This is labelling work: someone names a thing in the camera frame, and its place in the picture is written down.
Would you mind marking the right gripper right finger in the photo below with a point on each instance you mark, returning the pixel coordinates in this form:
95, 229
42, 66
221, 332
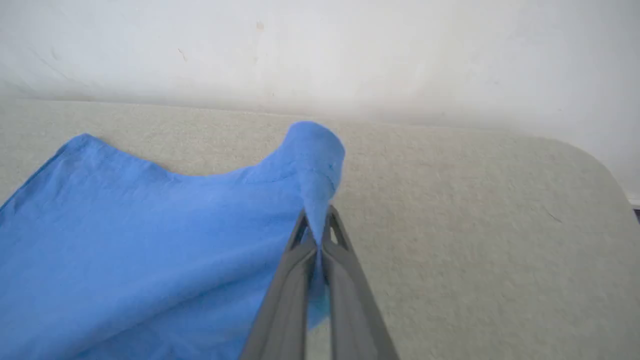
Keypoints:
355, 320

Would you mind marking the grey fabric sofa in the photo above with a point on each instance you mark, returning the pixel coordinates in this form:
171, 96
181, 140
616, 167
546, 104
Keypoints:
475, 225

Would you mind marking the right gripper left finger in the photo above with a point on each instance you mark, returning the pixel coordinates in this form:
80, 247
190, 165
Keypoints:
285, 310

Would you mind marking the blue garment with red-white trim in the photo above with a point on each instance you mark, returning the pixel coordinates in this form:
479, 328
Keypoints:
150, 240

